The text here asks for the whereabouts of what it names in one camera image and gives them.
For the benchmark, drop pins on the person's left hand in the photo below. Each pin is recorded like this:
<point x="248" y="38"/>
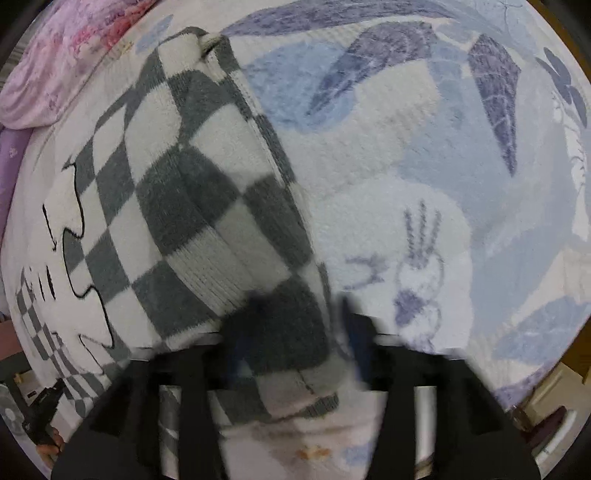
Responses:
<point x="51" y="454"/>

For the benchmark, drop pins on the white fan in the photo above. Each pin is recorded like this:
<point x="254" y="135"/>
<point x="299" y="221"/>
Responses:
<point x="10" y="410"/>

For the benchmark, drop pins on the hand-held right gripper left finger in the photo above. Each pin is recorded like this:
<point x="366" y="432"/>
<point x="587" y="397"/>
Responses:
<point x="198" y="374"/>

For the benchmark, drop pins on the grey white checkered sweater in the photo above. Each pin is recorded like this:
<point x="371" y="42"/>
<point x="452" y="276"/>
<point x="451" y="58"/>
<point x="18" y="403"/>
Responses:
<point x="184" y="184"/>

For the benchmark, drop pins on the pink floral quilt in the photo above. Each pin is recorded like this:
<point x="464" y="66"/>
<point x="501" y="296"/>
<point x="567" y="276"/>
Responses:
<point x="60" y="60"/>

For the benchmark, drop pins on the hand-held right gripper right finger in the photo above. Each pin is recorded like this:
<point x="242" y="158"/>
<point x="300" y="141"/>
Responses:
<point x="356" y="339"/>

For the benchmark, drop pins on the purple bed sheet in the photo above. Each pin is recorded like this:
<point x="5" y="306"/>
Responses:
<point x="11" y="175"/>

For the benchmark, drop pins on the cardboard box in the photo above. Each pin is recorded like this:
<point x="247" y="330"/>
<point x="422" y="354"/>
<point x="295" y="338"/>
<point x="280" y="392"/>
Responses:
<point x="549" y="392"/>

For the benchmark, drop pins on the white blue printed blanket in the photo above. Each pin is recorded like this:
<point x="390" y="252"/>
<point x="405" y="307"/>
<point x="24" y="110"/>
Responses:
<point x="415" y="161"/>

